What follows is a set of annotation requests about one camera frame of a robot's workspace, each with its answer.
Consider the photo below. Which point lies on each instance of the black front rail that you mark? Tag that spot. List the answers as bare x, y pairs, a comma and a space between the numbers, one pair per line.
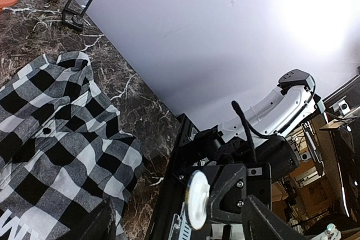
170, 200

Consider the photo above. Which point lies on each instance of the yellow round brooch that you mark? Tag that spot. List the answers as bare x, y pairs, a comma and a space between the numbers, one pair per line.
196, 199

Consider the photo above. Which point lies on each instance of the black white plaid shirt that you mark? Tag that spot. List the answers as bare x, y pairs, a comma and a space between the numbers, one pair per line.
63, 151

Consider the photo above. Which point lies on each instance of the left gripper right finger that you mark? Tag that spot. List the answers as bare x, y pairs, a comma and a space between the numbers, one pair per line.
259, 222

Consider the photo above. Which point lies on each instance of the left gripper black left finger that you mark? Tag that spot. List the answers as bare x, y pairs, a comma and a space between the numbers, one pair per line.
98, 224

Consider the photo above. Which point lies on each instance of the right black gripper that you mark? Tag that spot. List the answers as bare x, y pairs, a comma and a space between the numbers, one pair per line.
231, 184

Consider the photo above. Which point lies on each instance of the white slotted cable duct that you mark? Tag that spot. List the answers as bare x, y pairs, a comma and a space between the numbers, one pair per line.
180, 229

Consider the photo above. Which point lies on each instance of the small black brooch box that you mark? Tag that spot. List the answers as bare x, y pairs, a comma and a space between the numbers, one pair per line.
73, 14

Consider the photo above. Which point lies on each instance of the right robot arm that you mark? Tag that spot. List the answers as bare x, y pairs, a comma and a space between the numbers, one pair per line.
244, 156

